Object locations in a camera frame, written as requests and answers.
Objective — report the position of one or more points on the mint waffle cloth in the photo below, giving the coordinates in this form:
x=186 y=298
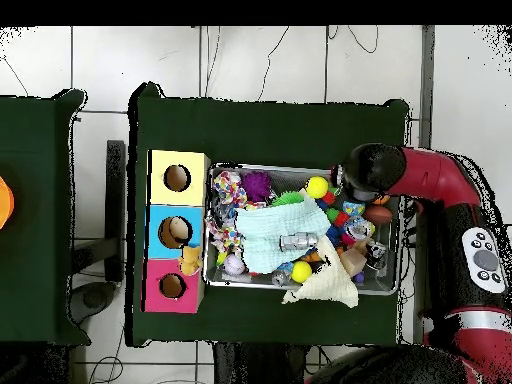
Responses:
x=264 y=228

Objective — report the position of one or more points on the silver toy camera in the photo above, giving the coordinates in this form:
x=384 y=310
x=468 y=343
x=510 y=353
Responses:
x=298 y=242

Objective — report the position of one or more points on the orange brown rubber toy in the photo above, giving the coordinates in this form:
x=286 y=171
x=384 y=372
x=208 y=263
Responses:
x=190 y=260

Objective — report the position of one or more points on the cream waffle cloth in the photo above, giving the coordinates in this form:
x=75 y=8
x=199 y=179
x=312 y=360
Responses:
x=328 y=286

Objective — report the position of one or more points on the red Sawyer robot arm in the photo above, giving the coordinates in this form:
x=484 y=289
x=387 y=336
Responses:
x=440 y=180

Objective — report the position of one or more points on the wooden box with three holes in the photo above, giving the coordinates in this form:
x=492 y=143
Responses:
x=188 y=192

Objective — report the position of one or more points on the shallow clear mesh bin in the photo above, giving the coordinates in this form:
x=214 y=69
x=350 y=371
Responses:
x=380 y=284

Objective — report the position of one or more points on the purple spiky ball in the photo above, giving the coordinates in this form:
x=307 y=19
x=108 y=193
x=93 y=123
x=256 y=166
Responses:
x=257 y=186

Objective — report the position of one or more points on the green spiky ball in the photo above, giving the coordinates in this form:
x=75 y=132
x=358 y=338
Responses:
x=288 y=198

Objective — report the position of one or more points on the colourful confetti print packet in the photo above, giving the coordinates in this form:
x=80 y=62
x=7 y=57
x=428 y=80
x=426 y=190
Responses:
x=228 y=188

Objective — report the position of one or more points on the white baseball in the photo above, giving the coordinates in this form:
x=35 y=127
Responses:
x=234 y=264

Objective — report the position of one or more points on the yellow ball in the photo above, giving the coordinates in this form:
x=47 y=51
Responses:
x=316 y=187
x=301 y=272

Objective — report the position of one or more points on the dark green tablecloth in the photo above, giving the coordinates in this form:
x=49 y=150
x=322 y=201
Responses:
x=260 y=132
x=32 y=160

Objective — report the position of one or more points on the blue globe ball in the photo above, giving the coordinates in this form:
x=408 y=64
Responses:
x=354 y=208

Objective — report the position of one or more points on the brown toy football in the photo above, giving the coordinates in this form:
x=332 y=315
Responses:
x=378 y=214

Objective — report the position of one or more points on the dark grey floor base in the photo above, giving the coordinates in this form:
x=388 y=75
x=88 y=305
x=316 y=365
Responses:
x=94 y=298

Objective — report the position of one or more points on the orange round object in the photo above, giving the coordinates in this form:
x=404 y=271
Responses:
x=4 y=204

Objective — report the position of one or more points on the black pedestal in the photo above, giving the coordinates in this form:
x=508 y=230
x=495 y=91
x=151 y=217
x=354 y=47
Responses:
x=256 y=364

